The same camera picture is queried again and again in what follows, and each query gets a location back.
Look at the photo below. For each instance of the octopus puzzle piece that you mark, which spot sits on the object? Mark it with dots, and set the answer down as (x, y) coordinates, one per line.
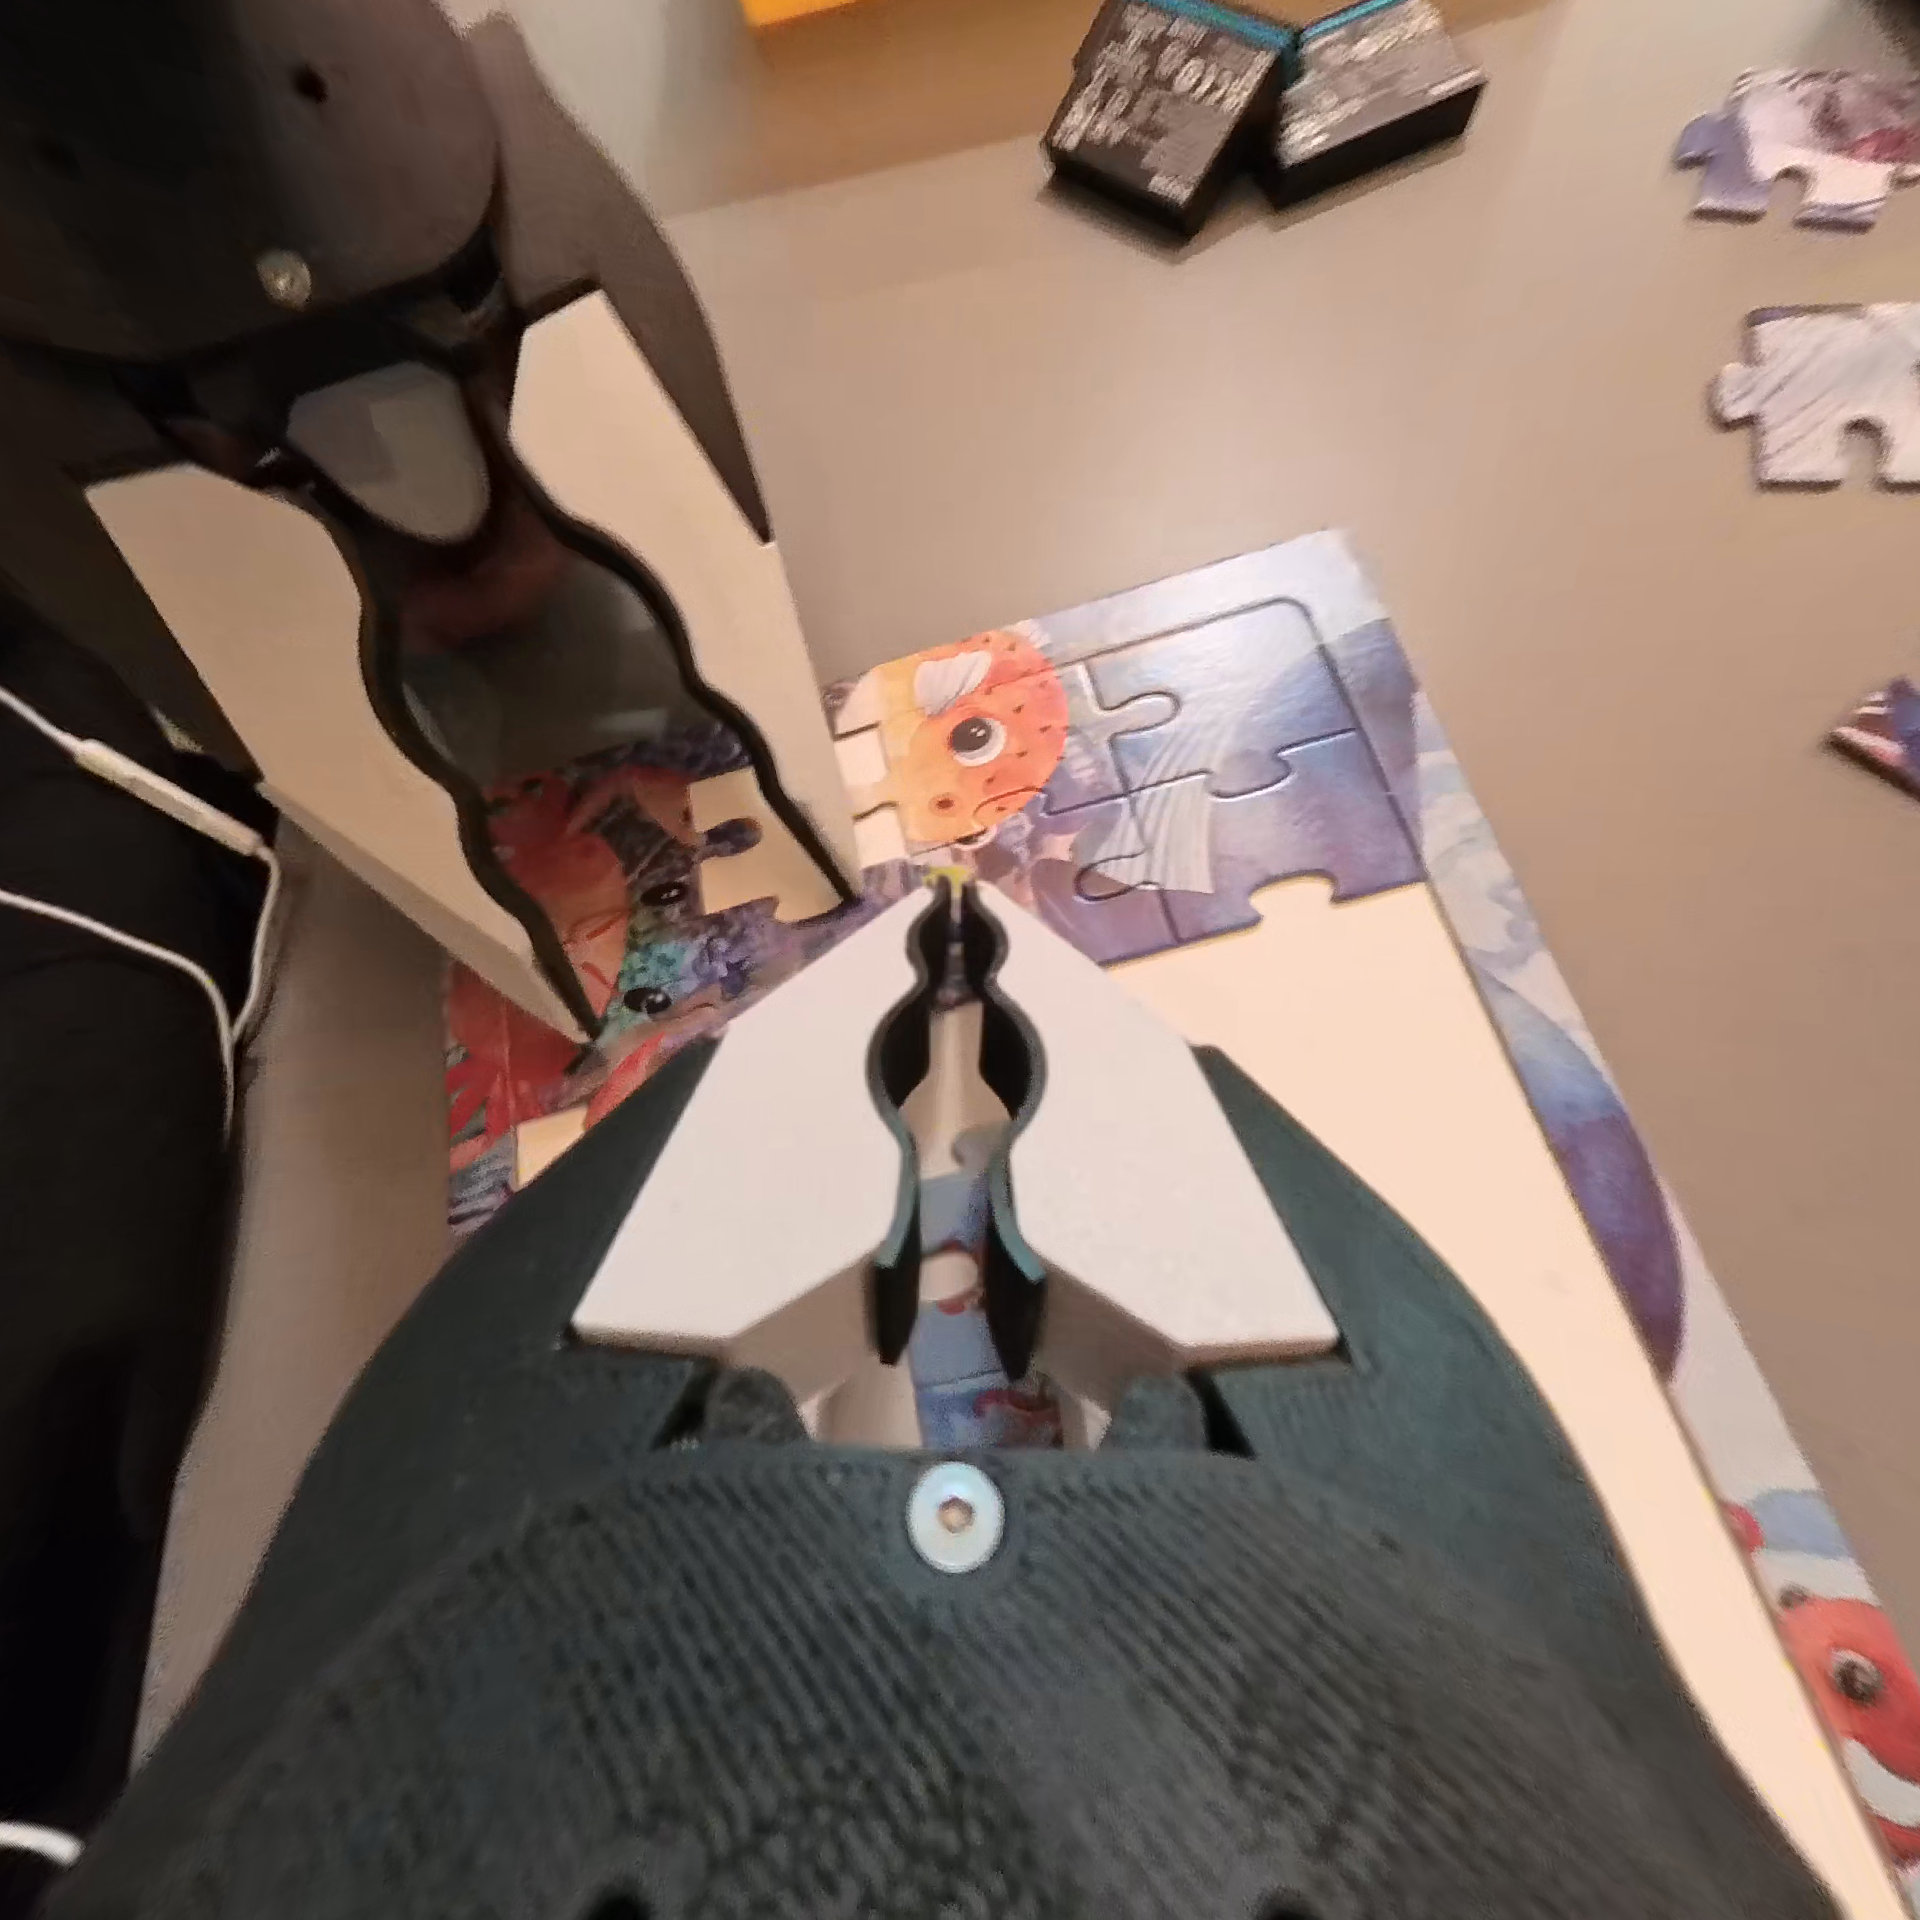
(950, 1330)

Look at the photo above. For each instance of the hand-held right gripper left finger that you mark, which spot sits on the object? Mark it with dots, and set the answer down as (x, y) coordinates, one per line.
(721, 1200)

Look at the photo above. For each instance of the ocean jigsaw puzzle tray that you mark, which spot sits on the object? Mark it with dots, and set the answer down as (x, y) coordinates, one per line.
(1349, 1051)

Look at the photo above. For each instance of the assembled crab whale puzzle pieces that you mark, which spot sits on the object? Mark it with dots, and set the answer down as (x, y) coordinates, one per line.
(1201, 750)

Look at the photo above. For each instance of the yellow flat object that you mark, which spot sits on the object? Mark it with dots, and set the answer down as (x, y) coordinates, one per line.
(840, 13)

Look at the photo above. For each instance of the scattered loose puzzle pieces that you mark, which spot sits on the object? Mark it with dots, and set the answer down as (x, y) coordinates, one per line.
(1830, 390)

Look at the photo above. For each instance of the orange pufferfish puzzle piece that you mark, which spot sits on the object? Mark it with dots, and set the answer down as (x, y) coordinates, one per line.
(974, 722)

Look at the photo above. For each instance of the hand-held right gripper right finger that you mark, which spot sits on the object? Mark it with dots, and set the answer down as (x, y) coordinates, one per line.
(1184, 1200)

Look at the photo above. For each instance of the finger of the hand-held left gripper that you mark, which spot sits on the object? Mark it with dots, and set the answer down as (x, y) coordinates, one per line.
(661, 494)
(255, 629)

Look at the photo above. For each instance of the person's left hand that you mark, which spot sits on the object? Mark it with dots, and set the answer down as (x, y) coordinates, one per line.
(503, 580)

